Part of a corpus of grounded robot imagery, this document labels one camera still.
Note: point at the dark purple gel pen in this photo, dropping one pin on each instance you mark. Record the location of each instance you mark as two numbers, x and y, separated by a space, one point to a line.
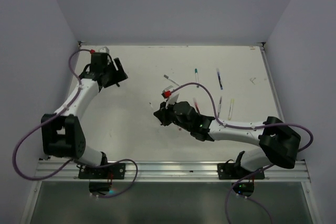
219 106

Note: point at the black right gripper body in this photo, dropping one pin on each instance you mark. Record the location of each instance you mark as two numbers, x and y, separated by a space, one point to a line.
172 117

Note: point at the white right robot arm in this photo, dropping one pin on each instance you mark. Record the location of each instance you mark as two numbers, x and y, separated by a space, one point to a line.
212 131

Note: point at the aluminium front mounting rail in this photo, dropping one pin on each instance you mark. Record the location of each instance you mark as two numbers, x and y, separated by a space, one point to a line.
205 172

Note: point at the yellow capped white marker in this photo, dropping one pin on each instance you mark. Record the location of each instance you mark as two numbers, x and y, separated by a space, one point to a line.
231 109

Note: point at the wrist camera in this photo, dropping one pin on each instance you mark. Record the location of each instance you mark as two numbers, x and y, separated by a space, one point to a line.
169 96
104 50

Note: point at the blue gel pen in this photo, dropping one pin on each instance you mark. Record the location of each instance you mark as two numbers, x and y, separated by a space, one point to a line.
219 78

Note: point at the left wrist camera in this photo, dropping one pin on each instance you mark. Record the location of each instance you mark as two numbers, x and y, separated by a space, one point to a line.
104 50

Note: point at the green capped white marker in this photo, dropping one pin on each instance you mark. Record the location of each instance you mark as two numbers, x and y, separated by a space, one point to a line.
196 77

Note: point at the grey capped white marker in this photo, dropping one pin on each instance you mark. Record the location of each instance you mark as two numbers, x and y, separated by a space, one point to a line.
171 80

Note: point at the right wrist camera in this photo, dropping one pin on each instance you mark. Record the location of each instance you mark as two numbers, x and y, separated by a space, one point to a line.
169 96

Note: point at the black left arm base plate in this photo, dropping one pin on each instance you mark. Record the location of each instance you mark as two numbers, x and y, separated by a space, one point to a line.
101 178

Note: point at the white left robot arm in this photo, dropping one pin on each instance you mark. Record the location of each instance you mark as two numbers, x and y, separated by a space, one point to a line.
62 134

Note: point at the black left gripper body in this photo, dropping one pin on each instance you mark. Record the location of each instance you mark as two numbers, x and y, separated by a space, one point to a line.
110 70

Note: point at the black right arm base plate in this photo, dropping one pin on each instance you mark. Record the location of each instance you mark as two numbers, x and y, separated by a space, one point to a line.
231 171

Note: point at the red gel pen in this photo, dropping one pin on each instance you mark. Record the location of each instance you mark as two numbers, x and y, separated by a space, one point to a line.
196 105

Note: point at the aluminium table edge rail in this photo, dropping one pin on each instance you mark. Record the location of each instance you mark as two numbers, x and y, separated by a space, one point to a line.
275 98

